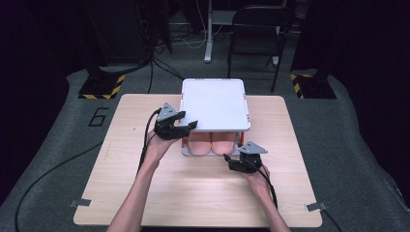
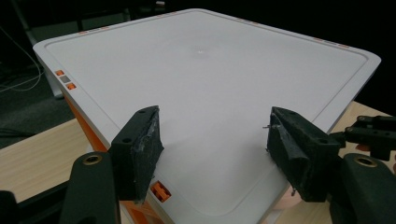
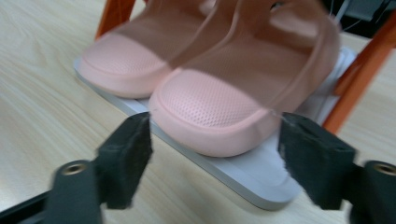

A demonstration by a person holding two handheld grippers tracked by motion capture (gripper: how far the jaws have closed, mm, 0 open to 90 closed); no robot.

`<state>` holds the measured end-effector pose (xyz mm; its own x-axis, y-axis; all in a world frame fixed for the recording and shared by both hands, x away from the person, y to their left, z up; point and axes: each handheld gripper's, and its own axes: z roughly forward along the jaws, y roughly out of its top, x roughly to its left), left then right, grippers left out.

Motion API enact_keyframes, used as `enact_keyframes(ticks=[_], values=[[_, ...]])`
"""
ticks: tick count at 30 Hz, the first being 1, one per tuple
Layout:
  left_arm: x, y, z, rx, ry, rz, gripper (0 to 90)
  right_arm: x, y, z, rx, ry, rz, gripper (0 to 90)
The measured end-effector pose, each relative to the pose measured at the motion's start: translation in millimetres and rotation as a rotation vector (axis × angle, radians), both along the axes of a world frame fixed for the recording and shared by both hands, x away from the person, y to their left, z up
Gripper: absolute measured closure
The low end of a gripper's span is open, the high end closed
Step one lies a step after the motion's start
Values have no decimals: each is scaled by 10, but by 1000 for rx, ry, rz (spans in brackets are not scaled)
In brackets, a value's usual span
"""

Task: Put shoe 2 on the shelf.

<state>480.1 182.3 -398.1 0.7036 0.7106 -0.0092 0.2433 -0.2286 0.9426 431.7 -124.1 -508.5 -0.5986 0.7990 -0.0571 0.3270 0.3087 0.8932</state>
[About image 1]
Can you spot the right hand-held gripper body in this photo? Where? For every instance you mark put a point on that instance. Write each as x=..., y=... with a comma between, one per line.
x=246, y=164

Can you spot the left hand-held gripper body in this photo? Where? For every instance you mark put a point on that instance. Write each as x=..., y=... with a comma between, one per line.
x=167, y=130

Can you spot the pink slipper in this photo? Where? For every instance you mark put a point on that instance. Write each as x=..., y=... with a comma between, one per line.
x=199, y=144
x=224, y=143

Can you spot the white shoe rack orange posts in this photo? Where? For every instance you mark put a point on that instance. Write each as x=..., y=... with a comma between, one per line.
x=214, y=103

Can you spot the person's left hand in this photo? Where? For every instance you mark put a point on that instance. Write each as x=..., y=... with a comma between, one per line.
x=158, y=150

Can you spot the person's right hand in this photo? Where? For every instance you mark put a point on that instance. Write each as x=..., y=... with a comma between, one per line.
x=259, y=182

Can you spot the black stand striped base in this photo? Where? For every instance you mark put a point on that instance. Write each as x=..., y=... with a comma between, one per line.
x=314, y=85
x=101, y=85

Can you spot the grey tape piece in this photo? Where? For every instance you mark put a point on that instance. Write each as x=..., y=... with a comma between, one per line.
x=80, y=202
x=316, y=206

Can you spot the white desk leg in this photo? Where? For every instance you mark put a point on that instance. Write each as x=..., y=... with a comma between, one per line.
x=208, y=38

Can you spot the black folding chair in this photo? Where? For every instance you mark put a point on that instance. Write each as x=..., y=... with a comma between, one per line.
x=257, y=32

